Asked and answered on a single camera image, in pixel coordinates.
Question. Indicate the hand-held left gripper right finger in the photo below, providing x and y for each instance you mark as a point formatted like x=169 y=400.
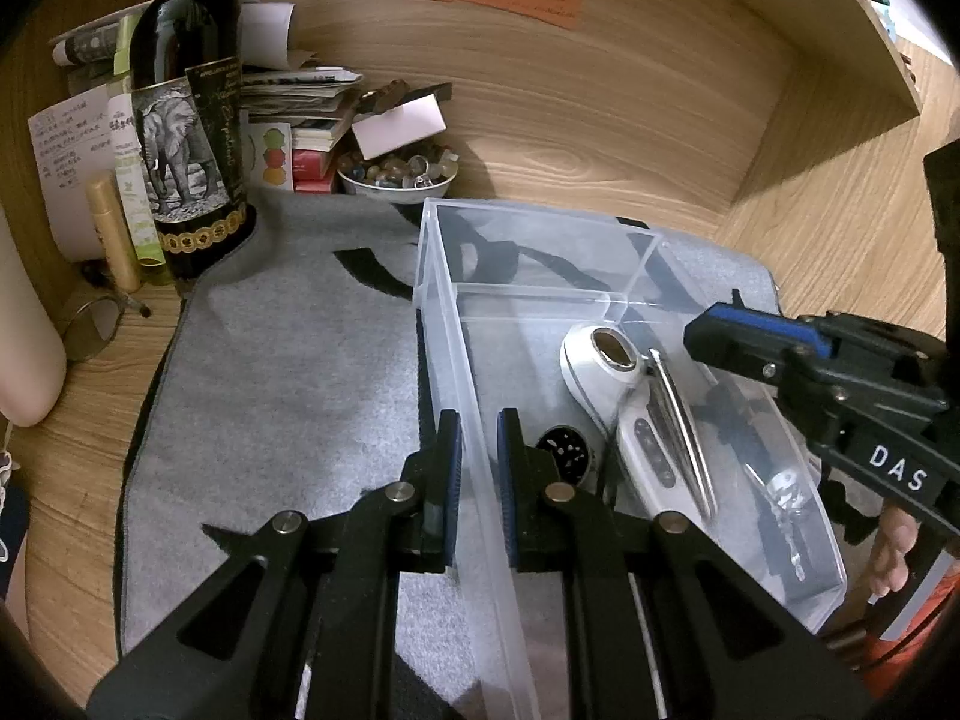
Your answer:
x=509 y=491

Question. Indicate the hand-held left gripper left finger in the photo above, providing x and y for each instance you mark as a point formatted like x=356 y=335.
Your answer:
x=450 y=480

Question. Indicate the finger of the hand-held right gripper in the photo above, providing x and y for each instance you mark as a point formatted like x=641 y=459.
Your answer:
x=739 y=356
x=772 y=327

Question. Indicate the clear plastic storage box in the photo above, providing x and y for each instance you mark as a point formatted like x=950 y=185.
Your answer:
x=517 y=315

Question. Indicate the person's right hand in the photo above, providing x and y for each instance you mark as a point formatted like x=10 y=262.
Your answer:
x=891 y=551

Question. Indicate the black round grinder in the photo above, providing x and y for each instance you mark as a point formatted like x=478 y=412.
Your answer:
x=566 y=454

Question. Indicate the metal tongs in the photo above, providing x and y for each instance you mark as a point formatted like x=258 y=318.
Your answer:
x=679 y=427

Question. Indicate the white handheld electric device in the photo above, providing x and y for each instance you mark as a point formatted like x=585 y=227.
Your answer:
x=592 y=379

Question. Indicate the grey felt mat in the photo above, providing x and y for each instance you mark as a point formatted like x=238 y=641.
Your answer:
x=300 y=390

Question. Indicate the orange clothing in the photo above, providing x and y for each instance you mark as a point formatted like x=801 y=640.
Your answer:
x=919 y=645

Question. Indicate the wooden shelf side panel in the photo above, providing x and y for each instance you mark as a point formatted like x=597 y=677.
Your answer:
x=825 y=75

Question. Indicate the white bowl of polished stones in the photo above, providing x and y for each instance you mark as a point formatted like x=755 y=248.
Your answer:
x=397 y=172

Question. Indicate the red small box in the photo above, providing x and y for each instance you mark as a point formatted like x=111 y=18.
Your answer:
x=313 y=171

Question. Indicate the pale pink card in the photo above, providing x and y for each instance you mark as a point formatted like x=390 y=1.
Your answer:
x=397 y=126

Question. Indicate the card with coloured circles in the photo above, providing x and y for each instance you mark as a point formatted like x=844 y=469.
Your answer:
x=270 y=156

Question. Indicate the small round mirror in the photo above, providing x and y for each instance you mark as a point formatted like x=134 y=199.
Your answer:
x=94 y=326

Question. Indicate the stack of books and papers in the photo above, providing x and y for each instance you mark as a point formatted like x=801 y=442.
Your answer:
x=300 y=101

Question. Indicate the gold cosmetic tube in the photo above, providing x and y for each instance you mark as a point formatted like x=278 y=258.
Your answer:
x=112 y=236

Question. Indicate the dark elephant label wine bottle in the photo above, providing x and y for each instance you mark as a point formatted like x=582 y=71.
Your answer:
x=191 y=127

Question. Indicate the person's bare limb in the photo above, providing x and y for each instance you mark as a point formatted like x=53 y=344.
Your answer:
x=30 y=345

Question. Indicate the dark patterned clothing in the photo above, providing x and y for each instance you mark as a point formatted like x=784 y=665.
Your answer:
x=9 y=510

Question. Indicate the curled white paper sheet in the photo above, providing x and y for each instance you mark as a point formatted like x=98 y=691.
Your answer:
x=266 y=34

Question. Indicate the white handwritten paper note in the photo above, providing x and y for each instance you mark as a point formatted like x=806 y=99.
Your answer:
x=67 y=165

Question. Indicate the rolled newspaper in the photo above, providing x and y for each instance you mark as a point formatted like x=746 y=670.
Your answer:
x=90 y=37

